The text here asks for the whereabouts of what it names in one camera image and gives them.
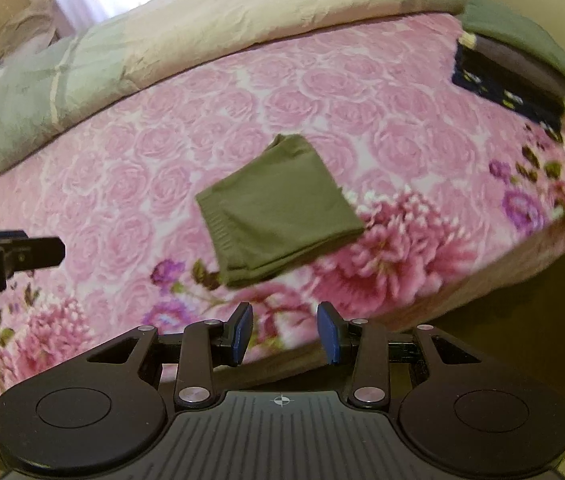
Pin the rolled striped duvet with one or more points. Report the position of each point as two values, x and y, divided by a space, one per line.
212 25

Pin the bed base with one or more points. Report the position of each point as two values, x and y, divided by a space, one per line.
462 300

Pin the navy patterned folded garment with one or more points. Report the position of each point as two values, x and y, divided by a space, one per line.
492 87

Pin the olive pants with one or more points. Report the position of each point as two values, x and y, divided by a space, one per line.
282 210

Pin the pink fleece blanket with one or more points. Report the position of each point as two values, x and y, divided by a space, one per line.
22 30

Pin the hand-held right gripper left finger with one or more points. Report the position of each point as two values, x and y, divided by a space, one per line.
242 332

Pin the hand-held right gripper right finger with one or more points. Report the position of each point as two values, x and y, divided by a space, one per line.
330 332

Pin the pink floral bed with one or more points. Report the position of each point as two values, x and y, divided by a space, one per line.
162 160

